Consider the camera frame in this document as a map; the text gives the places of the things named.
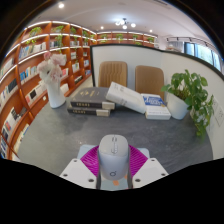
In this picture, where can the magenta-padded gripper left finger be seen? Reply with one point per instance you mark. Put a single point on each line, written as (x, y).
(78, 173)

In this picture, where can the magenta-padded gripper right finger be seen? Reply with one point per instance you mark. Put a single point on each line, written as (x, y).
(150, 171)

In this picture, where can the light grey computer mouse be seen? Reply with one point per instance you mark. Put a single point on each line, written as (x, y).
(113, 156)

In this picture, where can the dark hardcover book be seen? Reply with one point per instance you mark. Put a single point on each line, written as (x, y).
(90, 96)
(86, 111)

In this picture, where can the blue and white book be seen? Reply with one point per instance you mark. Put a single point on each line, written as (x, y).
(156, 108)

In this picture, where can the green plant in white pot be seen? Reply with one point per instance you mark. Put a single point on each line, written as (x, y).
(177, 106)

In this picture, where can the thick white book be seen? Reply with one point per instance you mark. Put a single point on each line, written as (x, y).
(125, 96)

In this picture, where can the white vase with pink flowers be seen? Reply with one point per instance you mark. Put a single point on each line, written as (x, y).
(55, 95)

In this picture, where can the white desk partition panel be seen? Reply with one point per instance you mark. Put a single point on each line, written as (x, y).
(150, 56)

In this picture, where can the orange wooden bookshelf unit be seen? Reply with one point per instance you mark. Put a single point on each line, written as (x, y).
(30, 66)

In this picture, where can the dark framed window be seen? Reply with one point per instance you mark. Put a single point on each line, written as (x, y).
(203, 53)

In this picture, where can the ceiling chandelier lamp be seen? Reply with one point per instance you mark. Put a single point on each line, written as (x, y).
(124, 23)

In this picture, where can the recessed ceiling lights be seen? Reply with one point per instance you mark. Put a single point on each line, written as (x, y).
(61, 5)

